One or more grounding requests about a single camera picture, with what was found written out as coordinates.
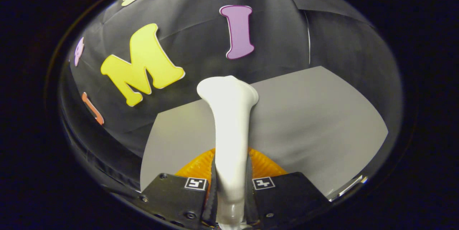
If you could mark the grey cabinet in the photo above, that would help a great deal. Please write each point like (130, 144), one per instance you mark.
(308, 122)

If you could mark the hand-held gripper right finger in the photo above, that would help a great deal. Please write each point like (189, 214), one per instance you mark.
(287, 197)

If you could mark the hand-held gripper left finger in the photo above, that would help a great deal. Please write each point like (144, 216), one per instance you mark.
(172, 197)

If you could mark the black backdrop cloth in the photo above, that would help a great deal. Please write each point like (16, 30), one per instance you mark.
(200, 43)

